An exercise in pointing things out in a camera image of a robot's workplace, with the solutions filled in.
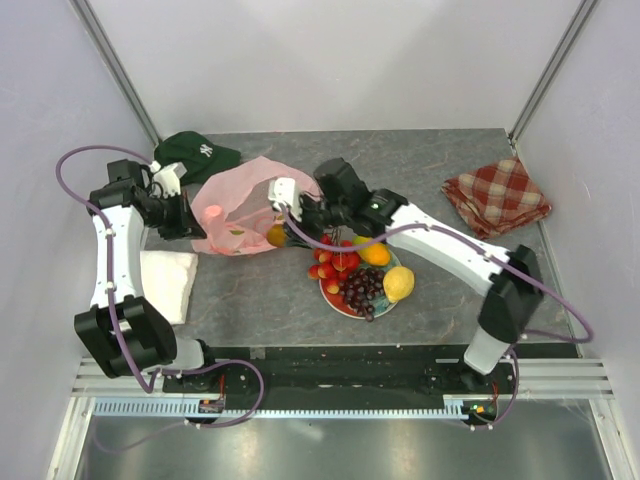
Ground aluminium corner post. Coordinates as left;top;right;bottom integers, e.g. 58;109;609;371
507;0;600;151
70;0;161;144

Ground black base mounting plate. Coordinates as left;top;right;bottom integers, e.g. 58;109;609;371
162;345;516;403

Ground red fake cherry bunch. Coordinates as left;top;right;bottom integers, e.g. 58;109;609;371
307;230;361;295

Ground yellow fake mango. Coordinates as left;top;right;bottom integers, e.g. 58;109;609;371
351;236;392;267

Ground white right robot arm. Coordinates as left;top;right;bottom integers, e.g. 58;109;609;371
268;158;544;394

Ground brown fake kiwi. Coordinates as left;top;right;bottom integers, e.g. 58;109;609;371
266;224;288;248

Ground red plaid folded cloth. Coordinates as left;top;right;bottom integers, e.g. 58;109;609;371
441;157;552;240

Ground right aluminium corner post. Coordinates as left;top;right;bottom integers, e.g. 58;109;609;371
507;0;600;151

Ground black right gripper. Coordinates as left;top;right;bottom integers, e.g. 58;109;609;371
283;194;350;252

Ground left aluminium corner post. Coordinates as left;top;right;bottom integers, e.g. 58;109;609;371
70;0;161;144

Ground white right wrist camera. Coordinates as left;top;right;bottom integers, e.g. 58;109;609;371
267;177;302;220

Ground white folded towel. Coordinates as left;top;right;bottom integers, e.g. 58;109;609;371
140;250;198;325

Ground yellow fake lemon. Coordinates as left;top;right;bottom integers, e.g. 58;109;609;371
383;266;415;303

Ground dark red fake grape bunch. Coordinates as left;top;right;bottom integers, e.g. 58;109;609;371
339;267;389;322

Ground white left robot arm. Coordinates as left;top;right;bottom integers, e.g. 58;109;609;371
74;160;220;393

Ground red and teal floral plate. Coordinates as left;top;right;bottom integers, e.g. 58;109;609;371
319;252;401;322

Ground pink plastic bag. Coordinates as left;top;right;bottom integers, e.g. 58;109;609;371
191;156;319;256

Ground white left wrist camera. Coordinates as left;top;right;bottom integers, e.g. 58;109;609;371
149;161;186;198

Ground dark green baseball cap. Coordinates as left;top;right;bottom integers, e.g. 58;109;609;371
154;131;241;186

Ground aluminium frame rail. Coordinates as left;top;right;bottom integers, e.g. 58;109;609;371
71;358;613;400

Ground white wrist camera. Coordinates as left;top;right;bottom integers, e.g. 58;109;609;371
267;177;302;220
149;161;186;198

